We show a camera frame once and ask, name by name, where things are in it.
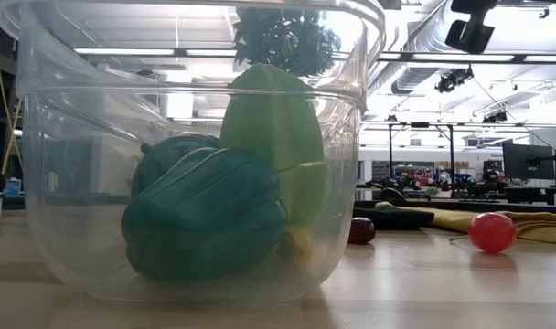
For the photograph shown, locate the bright red toy cherry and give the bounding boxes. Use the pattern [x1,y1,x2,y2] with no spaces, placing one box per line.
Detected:
[449,211,519,255]

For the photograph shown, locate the light green toy star fruit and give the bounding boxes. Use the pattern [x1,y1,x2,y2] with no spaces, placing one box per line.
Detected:
[218,62,329,226]

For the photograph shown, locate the black background metal rig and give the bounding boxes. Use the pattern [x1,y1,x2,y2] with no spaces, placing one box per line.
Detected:
[386,121,456,193]

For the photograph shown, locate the striped toy watermelon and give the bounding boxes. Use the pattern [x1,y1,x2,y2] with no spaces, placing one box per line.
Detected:
[130,133,222,198]

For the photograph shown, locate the clear plastic tupperware container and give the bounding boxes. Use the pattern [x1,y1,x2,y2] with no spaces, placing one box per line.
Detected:
[0,0,387,305]

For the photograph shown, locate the dark green toy bell pepper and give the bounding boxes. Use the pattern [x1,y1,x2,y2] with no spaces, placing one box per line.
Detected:
[121,145,289,283]

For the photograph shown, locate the silver ventilation duct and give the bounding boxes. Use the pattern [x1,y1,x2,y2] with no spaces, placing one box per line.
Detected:
[364,0,498,100]

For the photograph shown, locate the black cloth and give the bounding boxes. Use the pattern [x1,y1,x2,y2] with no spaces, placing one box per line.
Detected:
[352,205,436,231]

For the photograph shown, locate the yellow elongated toy fruit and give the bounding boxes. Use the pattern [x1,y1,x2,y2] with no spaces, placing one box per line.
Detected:
[276,226,315,265]

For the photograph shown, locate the yellow cloth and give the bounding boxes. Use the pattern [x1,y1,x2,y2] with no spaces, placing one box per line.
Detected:
[375,200,556,245]

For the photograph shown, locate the blue storage bin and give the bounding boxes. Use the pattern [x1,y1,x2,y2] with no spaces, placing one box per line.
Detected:
[3,177,23,198]

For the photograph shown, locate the black ceiling spotlight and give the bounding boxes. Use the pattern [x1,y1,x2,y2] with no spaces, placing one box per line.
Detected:
[434,66,475,95]

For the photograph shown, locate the leafy plant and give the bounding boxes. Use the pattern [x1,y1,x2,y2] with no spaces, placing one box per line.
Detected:
[233,5,343,78]

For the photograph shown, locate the dark red toy cherry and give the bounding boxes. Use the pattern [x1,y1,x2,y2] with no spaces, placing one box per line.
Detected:
[348,217,377,245]

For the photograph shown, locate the black computer monitor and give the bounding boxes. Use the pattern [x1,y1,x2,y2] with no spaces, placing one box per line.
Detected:
[502,143,556,182]

